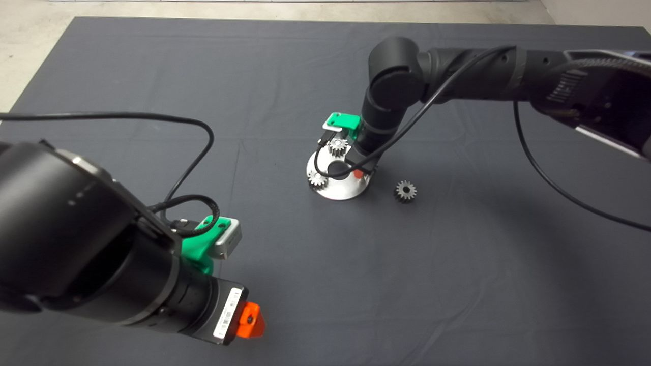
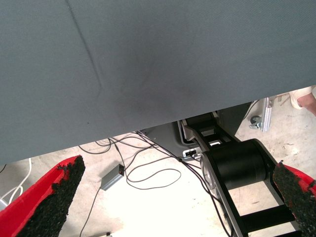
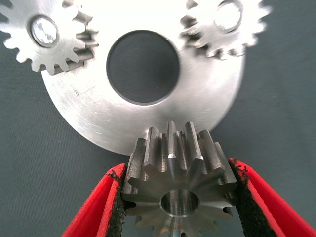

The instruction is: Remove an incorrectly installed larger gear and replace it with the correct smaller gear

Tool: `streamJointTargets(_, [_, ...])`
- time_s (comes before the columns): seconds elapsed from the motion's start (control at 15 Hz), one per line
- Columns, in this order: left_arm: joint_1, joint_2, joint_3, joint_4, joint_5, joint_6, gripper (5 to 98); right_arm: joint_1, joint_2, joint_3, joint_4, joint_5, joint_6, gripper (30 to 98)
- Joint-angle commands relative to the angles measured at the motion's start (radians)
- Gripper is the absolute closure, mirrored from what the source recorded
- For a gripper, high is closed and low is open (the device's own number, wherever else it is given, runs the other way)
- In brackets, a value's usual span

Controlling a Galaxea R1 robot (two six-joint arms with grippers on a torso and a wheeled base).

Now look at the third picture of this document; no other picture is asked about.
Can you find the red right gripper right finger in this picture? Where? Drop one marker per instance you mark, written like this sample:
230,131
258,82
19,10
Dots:
266,212

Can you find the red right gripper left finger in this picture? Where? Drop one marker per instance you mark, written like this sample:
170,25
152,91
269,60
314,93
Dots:
98,209

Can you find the large steel gear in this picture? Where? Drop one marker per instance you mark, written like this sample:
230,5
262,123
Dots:
177,172

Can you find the small steel gear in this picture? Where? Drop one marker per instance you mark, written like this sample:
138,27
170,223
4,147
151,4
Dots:
66,37
205,42

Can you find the round metal plate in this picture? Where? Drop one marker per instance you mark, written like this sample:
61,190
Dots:
98,111

